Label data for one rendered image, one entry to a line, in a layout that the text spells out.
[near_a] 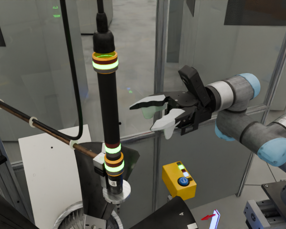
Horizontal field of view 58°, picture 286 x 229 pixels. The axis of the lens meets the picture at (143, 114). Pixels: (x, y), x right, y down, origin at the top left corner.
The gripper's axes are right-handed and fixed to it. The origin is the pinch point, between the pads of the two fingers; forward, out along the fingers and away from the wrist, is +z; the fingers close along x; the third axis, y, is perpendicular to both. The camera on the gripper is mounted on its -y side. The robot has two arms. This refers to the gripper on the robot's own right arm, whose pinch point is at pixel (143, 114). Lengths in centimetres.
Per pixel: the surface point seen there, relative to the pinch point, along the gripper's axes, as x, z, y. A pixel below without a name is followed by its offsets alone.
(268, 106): 47, -130, 66
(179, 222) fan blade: -2.9, -12.7, 46.6
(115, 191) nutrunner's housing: -1.6, 8.8, 18.7
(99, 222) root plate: 5.9, 12.0, 39.3
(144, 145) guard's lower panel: 63, -38, 74
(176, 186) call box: 18, -28, 59
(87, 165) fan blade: 19.4, 9.2, 28.1
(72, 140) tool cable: 11.3, 13.8, 9.7
